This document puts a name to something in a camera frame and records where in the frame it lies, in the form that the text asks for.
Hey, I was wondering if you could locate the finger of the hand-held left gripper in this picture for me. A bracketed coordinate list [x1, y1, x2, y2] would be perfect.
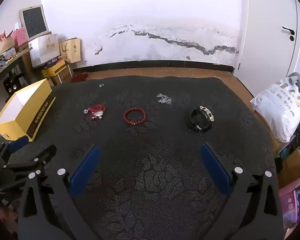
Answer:
[5, 144, 58, 174]
[0, 135, 30, 162]

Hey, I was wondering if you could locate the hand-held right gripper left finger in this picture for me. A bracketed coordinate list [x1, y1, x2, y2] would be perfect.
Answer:
[17, 145, 101, 240]

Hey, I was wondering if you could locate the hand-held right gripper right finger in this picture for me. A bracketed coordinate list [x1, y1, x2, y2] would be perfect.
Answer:
[200, 142, 283, 240]

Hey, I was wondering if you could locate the yellow cardboard box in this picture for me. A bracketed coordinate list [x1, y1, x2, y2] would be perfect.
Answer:
[0, 78, 56, 141]

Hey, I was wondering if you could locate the red string bracelet silver charm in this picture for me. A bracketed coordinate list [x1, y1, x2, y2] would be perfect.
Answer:
[83, 104, 106, 121]

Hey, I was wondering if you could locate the red bead bracelet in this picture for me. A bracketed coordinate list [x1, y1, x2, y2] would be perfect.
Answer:
[123, 107, 148, 127]

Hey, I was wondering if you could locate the silver chain necklace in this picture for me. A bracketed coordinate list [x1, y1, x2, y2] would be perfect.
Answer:
[157, 93, 172, 105]

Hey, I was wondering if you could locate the black speaker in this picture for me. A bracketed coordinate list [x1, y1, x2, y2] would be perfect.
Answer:
[3, 76, 19, 96]

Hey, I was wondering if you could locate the dark patterned mat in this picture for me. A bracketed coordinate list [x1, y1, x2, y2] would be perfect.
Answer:
[0, 75, 278, 240]

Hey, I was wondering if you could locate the black desk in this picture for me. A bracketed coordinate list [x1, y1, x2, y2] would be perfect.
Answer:
[0, 49, 32, 90]

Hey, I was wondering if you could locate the brown cardboard box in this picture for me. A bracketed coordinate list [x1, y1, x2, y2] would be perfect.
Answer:
[277, 147, 300, 188]

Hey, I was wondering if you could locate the small wooden stool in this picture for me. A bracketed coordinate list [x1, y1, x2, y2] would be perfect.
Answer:
[48, 64, 75, 86]

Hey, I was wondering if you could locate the flat yellow box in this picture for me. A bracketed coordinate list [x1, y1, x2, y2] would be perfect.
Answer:
[41, 59, 67, 78]

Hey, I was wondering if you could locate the pink printed box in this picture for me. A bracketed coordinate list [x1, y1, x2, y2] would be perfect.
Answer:
[279, 177, 300, 230]

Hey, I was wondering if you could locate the red cloth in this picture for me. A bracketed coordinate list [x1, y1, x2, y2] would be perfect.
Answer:
[72, 72, 88, 82]

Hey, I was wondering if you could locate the white printed plastic bag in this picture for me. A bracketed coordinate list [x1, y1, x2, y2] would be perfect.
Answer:
[250, 79, 300, 143]

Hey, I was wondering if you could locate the white gift bag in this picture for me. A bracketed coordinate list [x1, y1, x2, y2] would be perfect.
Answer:
[28, 33, 60, 68]

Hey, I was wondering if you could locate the brown paper bag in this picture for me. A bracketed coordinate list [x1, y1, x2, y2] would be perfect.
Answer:
[0, 31, 15, 54]

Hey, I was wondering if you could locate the brown gift bag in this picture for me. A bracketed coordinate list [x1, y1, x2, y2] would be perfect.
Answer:
[59, 38, 82, 63]

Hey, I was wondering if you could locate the grey monitor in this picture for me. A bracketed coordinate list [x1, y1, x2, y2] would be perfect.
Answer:
[19, 4, 50, 42]

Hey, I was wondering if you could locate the white door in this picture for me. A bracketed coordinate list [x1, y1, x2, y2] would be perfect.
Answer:
[240, 0, 300, 80]

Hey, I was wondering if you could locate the black door handle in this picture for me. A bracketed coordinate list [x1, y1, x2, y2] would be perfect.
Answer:
[282, 26, 295, 41]

